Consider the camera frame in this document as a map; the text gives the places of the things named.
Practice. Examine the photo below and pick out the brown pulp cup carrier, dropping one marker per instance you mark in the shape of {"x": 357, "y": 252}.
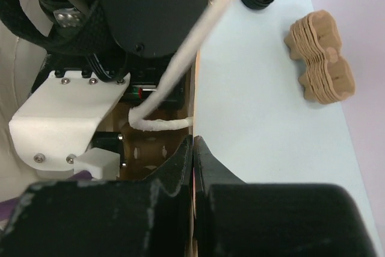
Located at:
{"x": 315, "y": 40}

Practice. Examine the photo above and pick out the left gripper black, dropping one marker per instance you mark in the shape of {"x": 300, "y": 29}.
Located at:
{"x": 159, "y": 88}

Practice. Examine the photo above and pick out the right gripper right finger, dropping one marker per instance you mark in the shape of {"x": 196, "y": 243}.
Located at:
{"x": 234, "y": 218}

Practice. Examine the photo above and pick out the brown paper bag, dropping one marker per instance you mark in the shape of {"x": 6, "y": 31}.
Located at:
{"x": 186, "y": 43}

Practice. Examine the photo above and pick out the single brown pulp carrier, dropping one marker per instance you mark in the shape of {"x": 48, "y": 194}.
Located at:
{"x": 146, "y": 151}

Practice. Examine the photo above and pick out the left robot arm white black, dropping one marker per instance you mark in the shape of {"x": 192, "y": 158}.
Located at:
{"x": 98, "y": 52}

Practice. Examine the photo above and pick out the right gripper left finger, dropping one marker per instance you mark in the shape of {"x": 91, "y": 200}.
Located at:
{"x": 106, "y": 218}

